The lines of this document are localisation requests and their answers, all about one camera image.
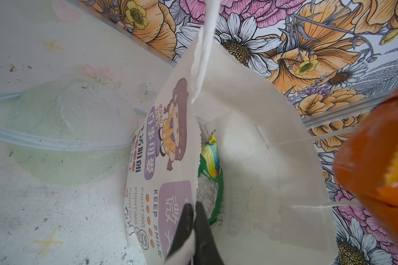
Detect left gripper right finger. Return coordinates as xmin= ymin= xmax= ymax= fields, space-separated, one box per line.
xmin=193 ymin=201 xmax=224 ymax=265

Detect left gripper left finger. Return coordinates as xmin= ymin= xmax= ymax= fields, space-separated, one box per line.
xmin=167 ymin=203 xmax=193 ymax=258

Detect white paper bag with cartoon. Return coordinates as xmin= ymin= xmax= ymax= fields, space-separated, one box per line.
xmin=124 ymin=1 xmax=341 ymax=265

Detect orange snack packet back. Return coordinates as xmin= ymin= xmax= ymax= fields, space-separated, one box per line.
xmin=333 ymin=88 xmax=398 ymax=248

